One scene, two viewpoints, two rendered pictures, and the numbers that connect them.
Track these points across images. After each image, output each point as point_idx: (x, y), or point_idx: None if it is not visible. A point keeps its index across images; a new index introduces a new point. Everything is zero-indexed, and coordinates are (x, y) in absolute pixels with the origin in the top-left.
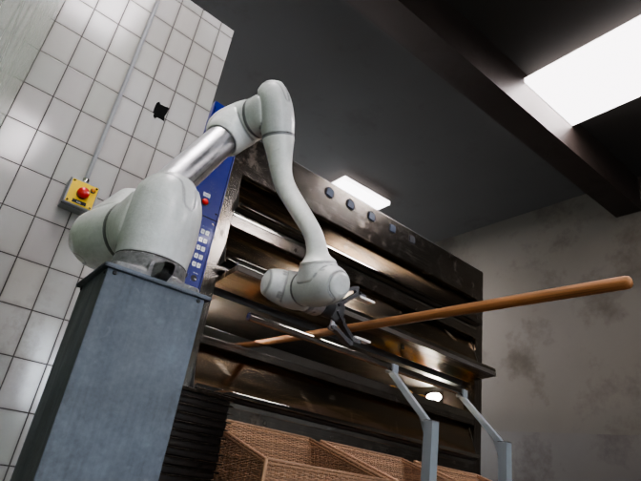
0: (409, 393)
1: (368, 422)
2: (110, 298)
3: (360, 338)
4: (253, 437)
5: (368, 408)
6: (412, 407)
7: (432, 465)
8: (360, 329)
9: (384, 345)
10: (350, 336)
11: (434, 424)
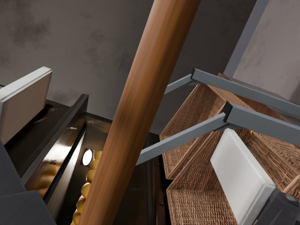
0: (172, 139)
1: (140, 220)
2: None
3: (256, 163)
4: None
5: (122, 218)
6: (194, 138)
7: (286, 123)
8: (129, 179)
9: (45, 184)
10: (293, 216)
11: (235, 106)
